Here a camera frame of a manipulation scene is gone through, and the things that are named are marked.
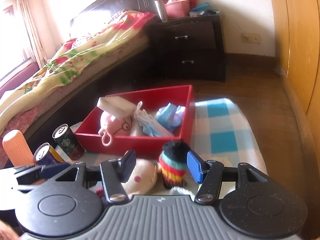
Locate beige curtain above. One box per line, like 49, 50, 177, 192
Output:
16, 0, 48, 68

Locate steel thermos cup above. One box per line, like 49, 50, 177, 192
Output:
155, 0, 168, 22

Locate rainbow striped knit hat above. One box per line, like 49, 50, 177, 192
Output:
158, 140, 191, 189

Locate wooden wardrobe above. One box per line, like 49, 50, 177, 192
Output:
272, 0, 319, 239

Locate dark wooden nightstand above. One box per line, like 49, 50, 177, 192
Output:
146, 14, 226, 82

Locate wall power socket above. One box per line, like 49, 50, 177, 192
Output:
241, 33, 261, 44

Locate blue items on nightstand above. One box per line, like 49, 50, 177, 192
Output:
189, 2, 220, 17

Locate orange ribbed bottle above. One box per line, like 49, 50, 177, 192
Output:
2, 129, 34, 167

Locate floral yellow quilt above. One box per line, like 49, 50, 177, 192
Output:
1, 10, 156, 131

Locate pink plastic basket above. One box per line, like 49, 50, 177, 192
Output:
165, 1, 190, 19

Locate white tissue pack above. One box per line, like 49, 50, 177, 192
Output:
97, 96, 137, 119

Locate dark Starbucks can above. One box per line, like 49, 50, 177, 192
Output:
52, 124, 85, 160

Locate blue yellow drink can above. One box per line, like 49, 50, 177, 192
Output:
34, 142, 65, 165

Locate purple window seat cushion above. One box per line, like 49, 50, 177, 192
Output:
0, 62, 39, 97

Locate blue white checkered cloth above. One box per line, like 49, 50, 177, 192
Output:
49, 97, 269, 201

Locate pink pig plush toy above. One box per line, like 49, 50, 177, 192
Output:
98, 111, 132, 147

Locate cream plush doll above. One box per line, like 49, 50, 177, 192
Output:
94, 158, 163, 199

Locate dark wooden bed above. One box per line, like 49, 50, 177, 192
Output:
25, 0, 155, 151

